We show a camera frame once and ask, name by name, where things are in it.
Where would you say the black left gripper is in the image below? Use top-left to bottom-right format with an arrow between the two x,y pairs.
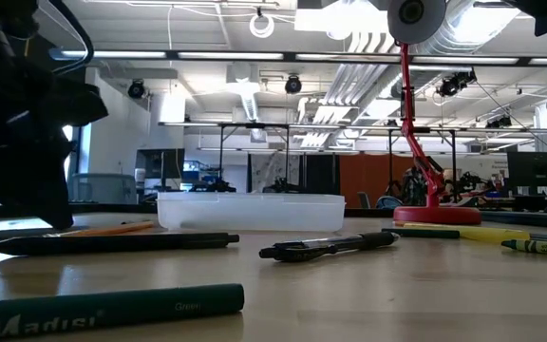
0,61 -> 109,232

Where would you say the person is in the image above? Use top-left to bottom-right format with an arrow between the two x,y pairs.
399,164 -> 429,206

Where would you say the black pen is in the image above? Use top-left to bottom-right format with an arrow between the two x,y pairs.
0,232 -> 241,257

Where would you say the dark green marker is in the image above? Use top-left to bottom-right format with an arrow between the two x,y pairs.
381,227 -> 462,239

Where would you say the translucent plastic supply box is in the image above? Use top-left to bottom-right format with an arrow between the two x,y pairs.
156,191 -> 347,233

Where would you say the yellow highlighter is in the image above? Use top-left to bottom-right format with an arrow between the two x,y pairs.
402,221 -> 532,246

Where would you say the red desk lamp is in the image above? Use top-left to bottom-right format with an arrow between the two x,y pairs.
387,0 -> 482,226

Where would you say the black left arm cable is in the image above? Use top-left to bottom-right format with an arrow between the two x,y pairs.
45,0 -> 96,78

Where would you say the long ceiling light bar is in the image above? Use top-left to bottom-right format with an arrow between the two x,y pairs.
49,47 -> 547,67

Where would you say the orange pencil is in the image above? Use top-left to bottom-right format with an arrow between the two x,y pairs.
58,220 -> 157,238

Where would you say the silver ventilation duct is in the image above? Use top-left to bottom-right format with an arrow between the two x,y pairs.
296,0 -> 521,148

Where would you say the white coiled cable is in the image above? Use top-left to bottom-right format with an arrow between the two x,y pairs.
249,12 -> 276,40

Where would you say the black computer monitor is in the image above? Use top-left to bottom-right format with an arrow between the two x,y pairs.
506,150 -> 547,197

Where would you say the orange partition panel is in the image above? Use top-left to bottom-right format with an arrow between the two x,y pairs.
338,152 -> 415,209

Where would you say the black workstation frame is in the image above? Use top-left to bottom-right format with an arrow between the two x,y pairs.
370,125 -> 460,208
158,121 -> 294,194

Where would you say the black ceiling spotlight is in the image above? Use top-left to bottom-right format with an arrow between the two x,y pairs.
127,79 -> 150,101
284,74 -> 303,95
437,69 -> 478,99

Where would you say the yellow-green crayon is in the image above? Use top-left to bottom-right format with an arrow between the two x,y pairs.
500,238 -> 547,260

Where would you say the green Madisi pencil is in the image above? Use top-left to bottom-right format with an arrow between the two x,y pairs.
0,283 -> 246,342

